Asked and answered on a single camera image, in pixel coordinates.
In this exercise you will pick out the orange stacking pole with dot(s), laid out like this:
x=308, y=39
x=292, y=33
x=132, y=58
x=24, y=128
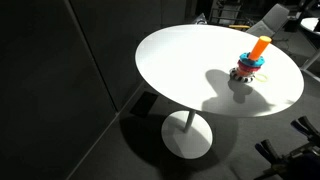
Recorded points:
x=259, y=47

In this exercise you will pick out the grey office chair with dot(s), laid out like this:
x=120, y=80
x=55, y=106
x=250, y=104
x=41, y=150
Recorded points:
x=271, y=23

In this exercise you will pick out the white side table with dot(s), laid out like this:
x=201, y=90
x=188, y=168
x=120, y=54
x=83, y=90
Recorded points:
x=311, y=24

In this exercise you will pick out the round white pedestal table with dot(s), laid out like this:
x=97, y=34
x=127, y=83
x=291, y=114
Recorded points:
x=191, y=64

